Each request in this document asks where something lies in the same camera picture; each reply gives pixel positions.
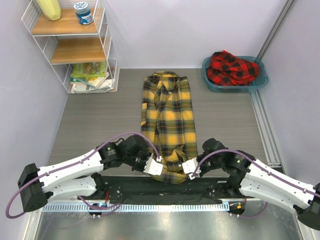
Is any yellow plaid long sleeve shirt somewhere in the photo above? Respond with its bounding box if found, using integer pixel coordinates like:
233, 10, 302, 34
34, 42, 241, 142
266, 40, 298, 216
140, 71, 198, 184

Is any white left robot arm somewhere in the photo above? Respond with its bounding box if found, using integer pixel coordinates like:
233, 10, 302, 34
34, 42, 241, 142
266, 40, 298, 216
17, 132, 159, 213

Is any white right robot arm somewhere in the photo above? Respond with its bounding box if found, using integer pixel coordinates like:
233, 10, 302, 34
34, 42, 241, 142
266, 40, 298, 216
190, 138, 320, 231

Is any red plaid long sleeve shirt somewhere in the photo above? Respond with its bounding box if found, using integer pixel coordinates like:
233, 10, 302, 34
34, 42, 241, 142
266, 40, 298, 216
206, 50, 260, 87

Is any stack of books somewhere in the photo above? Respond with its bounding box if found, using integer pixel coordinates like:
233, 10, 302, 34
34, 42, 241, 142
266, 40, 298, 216
69, 72, 116, 94

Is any teal plastic basket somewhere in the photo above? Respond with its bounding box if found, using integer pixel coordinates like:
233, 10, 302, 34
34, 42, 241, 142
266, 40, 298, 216
201, 56, 269, 93

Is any green picture book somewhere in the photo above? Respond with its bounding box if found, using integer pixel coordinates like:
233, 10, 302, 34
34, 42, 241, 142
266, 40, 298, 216
72, 61, 107, 78

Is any blue lidded jar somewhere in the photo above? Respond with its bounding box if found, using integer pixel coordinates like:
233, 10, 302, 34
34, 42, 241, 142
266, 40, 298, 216
73, 1, 93, 25

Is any yellow plastic bottle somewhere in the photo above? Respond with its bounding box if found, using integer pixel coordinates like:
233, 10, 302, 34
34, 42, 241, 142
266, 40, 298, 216
36, 0, 62, 21

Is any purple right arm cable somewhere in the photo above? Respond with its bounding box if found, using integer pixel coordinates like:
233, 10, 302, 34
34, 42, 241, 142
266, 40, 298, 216
191, 149, 320, 218

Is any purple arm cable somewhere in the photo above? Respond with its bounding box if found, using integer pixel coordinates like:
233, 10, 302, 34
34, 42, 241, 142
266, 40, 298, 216
5, 131, 162, 220
191, 149, 320, 218

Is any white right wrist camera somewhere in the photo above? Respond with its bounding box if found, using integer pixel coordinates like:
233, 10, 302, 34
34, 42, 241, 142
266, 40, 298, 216
182, 157, 201, 180

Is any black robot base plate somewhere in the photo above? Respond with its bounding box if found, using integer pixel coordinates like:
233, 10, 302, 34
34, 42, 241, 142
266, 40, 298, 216
81, 175, 245, 205

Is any white slotted cable duct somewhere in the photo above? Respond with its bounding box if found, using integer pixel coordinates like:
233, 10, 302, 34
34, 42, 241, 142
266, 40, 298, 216
42, 201, 230, 213

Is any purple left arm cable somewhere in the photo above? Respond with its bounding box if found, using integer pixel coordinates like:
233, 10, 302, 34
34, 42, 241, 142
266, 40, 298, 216
5, 131, 162, 220

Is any white wire shelf rack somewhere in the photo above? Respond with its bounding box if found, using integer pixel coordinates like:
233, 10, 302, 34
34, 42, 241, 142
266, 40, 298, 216
21, 0, 120, 94

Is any aluminium frame rail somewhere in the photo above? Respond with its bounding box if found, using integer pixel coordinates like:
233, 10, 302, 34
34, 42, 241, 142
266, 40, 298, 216
257, 0, 297, 60

